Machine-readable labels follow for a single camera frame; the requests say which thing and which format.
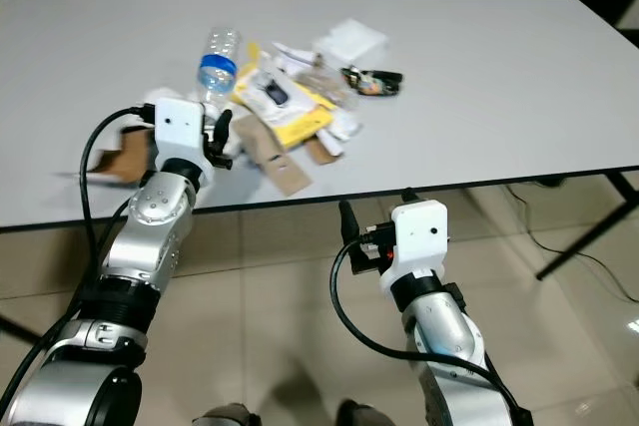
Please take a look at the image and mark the blue-labelled clear plastic bottle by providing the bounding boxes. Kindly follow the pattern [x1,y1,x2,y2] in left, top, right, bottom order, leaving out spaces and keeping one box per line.
[198,25,243,103]

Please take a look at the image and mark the long brown cardboard strip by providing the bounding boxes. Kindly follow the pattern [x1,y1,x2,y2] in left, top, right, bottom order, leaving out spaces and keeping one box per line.
[240,117,314,197]

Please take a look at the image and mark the small brown cardboard piece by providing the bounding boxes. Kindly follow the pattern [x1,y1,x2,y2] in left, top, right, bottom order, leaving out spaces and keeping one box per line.
[305,135,345,166]

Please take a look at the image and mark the yellow product package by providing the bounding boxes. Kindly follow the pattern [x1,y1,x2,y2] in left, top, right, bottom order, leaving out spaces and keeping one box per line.
[232,42,335,148]

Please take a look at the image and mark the wide brown cardboard piece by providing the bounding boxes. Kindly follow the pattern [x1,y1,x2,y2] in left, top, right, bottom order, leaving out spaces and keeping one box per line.
[82,127,156,185]

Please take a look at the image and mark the white crumpled tissue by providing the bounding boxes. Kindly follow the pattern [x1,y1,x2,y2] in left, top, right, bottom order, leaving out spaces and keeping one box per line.
[324,107,363,143]

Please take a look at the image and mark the clear crumpled plastic wrapper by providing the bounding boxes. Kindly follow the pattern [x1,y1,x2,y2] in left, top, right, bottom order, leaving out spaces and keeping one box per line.
[280,47,360,113]

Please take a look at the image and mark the grey folding table black legs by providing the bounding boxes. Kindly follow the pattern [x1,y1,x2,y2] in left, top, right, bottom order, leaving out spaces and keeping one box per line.
[0,0,639,347]

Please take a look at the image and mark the white flat box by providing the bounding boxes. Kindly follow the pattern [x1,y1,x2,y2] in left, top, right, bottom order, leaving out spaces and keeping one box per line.
[313,19,390,66]

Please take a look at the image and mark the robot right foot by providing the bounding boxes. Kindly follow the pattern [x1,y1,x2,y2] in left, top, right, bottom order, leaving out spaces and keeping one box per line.
[334,399,397,426]

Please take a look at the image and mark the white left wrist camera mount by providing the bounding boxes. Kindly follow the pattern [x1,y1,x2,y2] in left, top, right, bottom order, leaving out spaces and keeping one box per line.
[153,99,211,183]

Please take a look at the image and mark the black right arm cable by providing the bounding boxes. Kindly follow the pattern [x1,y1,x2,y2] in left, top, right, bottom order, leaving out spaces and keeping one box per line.
[329,236,535,426]

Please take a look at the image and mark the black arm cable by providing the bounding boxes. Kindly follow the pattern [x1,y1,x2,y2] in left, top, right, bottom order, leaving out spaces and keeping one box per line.
[329,236,535,426]
[0,105,161,426]

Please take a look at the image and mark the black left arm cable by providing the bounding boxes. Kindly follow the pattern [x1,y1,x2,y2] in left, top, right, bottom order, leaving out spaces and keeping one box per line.
[0,105,161,426]

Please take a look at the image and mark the black keychain bundle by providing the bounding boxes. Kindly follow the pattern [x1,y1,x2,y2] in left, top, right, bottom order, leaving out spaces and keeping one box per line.
[341,65,404,98]

